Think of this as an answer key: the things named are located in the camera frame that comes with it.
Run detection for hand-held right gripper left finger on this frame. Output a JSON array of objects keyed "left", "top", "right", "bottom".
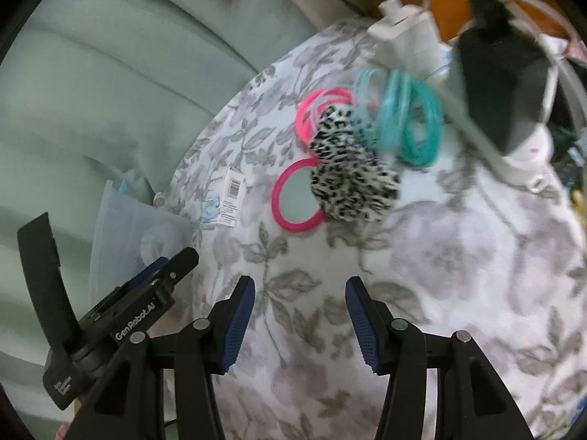
[{"left": 66, "top": 275, "right": 256, "bottom": 440}]

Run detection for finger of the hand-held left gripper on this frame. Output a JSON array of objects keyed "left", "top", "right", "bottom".
[
  {"left": 17, "top": 212, "right": 83, "bottom": 356},
  {"left": 123, "top": 246, "right": 201, "bottom": 295}
]

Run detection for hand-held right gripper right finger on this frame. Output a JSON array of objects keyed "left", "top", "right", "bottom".
[{"left": 345, "top": 276, "right": 535, "bottom": 440}]

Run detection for clear plastic container blue handles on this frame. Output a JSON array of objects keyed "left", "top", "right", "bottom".
[{"left": 87, "top": 169, "right": 198, "bottom": 326}]

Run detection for small white cardboard box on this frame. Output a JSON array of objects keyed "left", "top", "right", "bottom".
[{"left": 202, "top": 167, "right": 246, "bottom": 227}]

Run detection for pink round mirror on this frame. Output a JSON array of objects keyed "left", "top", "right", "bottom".
[{"left": 271, "top": 158, "right": 324, "bottom": 234}]

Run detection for leopard print scrunchie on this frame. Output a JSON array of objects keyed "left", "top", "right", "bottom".
[{"left": 308, "top": 104, "right": 402, "bottom": 223}]

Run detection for teal plastic bangles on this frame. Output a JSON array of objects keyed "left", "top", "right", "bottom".
[{"left": 353, "top": 68, "right": 445, "bottom": 169}]

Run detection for pink plastic bangles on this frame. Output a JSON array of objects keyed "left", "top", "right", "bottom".
[{"left": 296, "top": 87, "right": 354, "bottom": 145}]

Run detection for floral fleece blanket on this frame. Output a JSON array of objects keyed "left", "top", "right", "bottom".
[{"left": 156, "top": 18, "right": 587, "bottom": 440}]

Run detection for green curtain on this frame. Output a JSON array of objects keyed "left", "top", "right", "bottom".
[{"left": 0, "top": 0, "right": 340, "bottom": 427}]

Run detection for green floral rug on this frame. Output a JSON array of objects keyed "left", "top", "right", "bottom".
[{"left": 546, "top": 124, "right": 587, "bottom": 221}]

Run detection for black charger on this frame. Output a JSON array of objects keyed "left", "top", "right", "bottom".
[{"left": 456, "top": 0, "right": 551, "bottom": 157}]

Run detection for white charger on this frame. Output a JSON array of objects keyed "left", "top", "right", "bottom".
[{"left": 378, "top": 0, "right": 436, "bottom": 56}]

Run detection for white power strip with charger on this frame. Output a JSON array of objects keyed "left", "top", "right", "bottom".
[{"left": 344, "top": 0, "right": 487, "bottom": 42}]

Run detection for white cable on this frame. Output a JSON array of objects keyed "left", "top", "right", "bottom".
[{"left": 376, "top": 0, "right": 587, "bottom": 124}]

